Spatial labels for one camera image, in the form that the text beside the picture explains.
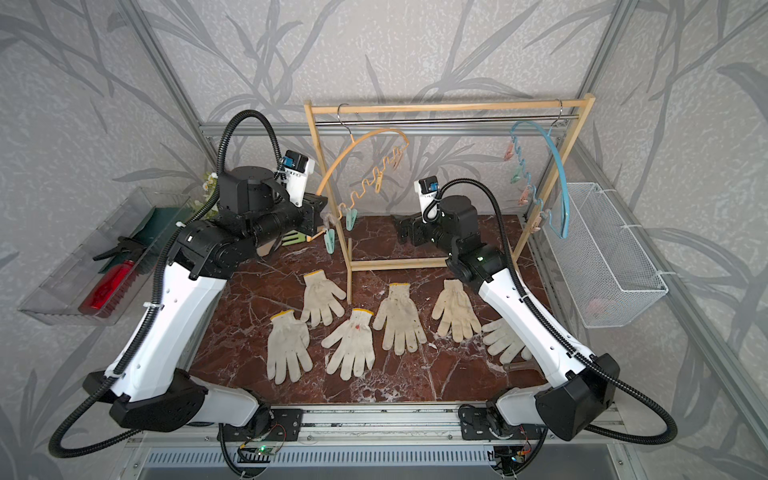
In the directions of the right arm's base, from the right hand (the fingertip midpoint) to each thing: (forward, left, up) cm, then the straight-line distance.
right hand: (409, 208), depth 71 cm
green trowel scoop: (-1, +64, -6) cm, 65 cm away
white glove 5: (-19, -28, -37) cm, 50 cm away
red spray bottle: (-19, +60, -1) cm, 63 cm away
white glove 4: (-9, -15, -37) cm, 40 cm away
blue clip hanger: (+12, -35, -8) cm, 38 cm away
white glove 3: (-13, +2, -37) cm, 39 cm away
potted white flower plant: (+17, +58, -6) cm, 61 cm away
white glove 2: (-20, +36, -37) cm, 56 cm away
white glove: (-4, +29, -36) cm, 47 cm away
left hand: (-5, +18, +8) cm, 20 cm away
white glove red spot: (-20, +16, -36) cm, 44 cm away
